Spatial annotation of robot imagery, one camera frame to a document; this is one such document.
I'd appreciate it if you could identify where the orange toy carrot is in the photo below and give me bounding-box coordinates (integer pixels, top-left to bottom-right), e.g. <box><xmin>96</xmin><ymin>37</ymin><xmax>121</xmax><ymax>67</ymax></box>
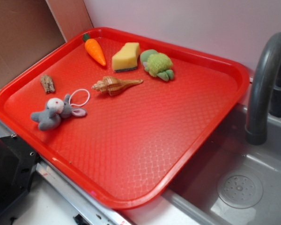
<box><xmin>82</xmin><ymin>33</ymin><xmax>106</xmax><ymax>66</ymax></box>

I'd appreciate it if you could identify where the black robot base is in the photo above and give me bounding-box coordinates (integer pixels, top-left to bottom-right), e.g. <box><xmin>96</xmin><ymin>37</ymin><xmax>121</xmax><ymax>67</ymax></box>
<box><xmin>0</xmin><ymin>135</ymin><xmax>39</xmax><ymax>217</ymax></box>

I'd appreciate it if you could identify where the small wood bark piece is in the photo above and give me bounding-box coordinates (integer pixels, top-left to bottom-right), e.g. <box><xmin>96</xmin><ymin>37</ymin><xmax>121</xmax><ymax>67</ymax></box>
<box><xmin>40</xmin><ymin>75</ymin><xmax>55</xmax><ymax>94</ymax></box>

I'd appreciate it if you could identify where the grey plush bunny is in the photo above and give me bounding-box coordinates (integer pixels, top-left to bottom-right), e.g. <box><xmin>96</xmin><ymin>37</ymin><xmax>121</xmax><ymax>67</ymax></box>
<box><xmin>30</xmin><ymin>89</ymin><xmax>90</xmax><ymax>131</ymax></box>

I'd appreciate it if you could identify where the grey toy faucet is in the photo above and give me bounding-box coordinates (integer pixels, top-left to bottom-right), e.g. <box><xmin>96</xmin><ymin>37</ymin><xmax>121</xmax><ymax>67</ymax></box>
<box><xmin>245</xmin><ymin>32</ymin><xmax>281</xmax><ymax>145</ymax></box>

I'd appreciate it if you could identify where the brown cardboard panel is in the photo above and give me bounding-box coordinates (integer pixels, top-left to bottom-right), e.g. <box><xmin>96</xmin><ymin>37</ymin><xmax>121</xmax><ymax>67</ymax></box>
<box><xmin>0</xmin><ymin>0</ymin><xmax>93</xmax><ymax>89</ymax></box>

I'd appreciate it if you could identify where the green plush turtle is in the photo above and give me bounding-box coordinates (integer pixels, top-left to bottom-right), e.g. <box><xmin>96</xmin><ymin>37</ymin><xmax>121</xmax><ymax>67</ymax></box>
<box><xmin>140</xmin><ymin>49</ymin><xmax>174</xmax><ymax>82</ymax></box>

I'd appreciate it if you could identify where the red plastic tray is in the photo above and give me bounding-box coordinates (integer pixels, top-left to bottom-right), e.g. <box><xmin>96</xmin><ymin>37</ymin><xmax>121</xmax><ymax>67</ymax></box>
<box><xmin>0</xmin><ymin>28</ymin><xmax>249</xmax><ymax>209</ymax></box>

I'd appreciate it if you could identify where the brown striped seashell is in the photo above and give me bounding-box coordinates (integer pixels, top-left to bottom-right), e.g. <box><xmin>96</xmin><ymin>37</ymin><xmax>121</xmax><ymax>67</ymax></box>
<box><xmin>92</xmin><ymin>76</ymin><xmax>143</xmax><ymax>96</ymax></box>

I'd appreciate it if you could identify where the grey plastic sink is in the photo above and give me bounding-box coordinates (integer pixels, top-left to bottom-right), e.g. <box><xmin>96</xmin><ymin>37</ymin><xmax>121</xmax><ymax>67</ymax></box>
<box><xmin>163</xmin><ymin>105</ymin><xmax>281</xmax><ymax>225</ymax></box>

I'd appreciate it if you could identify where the yellow sponge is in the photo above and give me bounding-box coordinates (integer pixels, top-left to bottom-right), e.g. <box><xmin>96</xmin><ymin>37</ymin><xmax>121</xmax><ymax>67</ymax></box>
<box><xmin>111</xmin><ymin>42</ymin><xmax>141</xmax><ymax>72</ymax></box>

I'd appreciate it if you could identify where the sink drain cover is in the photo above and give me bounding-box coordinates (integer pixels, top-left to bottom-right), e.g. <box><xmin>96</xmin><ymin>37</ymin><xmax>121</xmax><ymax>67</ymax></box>
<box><xmin>217</xmin><ymin>170</ymin><xmax>263</xmax><ymax>209</ymax></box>

